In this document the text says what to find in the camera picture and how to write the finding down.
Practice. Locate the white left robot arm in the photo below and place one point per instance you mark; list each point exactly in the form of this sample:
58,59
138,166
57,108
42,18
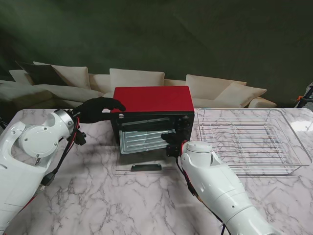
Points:
31,147

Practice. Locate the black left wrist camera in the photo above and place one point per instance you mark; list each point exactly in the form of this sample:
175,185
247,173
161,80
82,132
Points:
80,138

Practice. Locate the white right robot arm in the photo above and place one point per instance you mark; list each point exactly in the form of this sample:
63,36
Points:
212,181

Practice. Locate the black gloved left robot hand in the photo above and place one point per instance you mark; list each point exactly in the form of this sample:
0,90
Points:
91,111

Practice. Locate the dark brown sofa cushion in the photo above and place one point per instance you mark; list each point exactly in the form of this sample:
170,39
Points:
41,74

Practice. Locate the long beige sofa cushion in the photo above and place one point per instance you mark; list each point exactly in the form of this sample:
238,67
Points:
61,91

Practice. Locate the beige sofa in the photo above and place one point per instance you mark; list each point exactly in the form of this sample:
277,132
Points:
176,82

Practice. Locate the ribbed metal baking tray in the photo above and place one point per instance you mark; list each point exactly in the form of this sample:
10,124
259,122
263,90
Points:
139,142

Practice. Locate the black oven knob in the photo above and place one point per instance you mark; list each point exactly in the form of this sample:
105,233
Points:
185,123
185,133

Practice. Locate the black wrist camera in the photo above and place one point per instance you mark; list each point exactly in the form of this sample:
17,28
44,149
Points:
80,138
173,150

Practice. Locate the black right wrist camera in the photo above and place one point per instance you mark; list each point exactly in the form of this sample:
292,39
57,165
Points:
173,150

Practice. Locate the red black toaster oven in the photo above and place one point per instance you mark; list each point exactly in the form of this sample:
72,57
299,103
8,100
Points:
151,98

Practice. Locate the black stand with orange part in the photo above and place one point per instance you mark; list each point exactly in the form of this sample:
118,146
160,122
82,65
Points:
305,98

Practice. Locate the small beige sofa cushion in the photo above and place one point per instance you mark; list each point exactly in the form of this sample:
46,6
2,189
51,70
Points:
108,94

